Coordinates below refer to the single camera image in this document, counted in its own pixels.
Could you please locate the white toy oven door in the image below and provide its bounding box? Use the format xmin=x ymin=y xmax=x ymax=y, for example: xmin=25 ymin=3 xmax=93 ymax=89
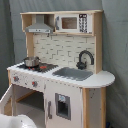
xmin=0 ymin=85 xmax=12 ymax=115

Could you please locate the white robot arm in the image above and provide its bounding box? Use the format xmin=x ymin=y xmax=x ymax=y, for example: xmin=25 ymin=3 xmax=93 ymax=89
xmin=0 ymin=114 xmax=37 ymax=128

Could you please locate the white wooden toy kitchen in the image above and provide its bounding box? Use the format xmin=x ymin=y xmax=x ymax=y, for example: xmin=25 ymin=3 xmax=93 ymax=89
xmin=0 ymin=9 xmax=116 ymax=128

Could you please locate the grey toy sink basin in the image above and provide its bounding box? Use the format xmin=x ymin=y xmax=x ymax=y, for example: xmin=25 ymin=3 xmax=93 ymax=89
xmin=53 ymin=67 xmax=92 ymax=81

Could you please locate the black toy faucet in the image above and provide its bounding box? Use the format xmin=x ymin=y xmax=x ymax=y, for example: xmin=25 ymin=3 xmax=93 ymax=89
xmin=76 ymin=50 xmax=94 ymax=70

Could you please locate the black toy stovetop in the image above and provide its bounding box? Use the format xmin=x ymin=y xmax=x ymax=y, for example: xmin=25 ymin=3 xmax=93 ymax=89
xmin=20 ymin=63 xmax=56 ymax=72

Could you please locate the small metal pot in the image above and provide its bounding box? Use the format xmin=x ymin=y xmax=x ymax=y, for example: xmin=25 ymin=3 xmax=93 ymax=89
xmin=23 ymin=56 xmax=40 ymax=67

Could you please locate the red right stove knob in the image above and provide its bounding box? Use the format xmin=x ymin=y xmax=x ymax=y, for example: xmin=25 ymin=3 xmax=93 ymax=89
xmin=32 ymin=81 xmax=38 ymax=87

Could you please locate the red stove knob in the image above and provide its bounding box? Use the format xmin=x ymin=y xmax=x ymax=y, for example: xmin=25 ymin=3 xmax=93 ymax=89
xmin=32 ymin=81 xmax=38 ymax=87
xmin=13 ymin=76 xmax=19 ymax=82

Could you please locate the white cupboard door with dispenser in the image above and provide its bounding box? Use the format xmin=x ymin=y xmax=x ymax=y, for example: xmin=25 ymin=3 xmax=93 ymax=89
xmin=44 ymin=81 xmax=82 ymax=128

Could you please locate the white toy microwave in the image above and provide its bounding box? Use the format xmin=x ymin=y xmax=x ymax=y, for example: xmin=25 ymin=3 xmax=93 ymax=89
xmin=55 ymin=14 xmax=92 ymax=33

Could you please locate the grey toy range hood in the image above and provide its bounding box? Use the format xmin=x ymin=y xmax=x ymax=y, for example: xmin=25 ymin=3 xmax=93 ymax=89
xmin=25 ymin=15 xmax=53 ymax=34

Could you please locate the red left stove knob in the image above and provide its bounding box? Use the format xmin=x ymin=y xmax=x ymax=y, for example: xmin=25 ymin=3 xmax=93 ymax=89
xmin=13 ymin=76 xmax=19 ymax=82

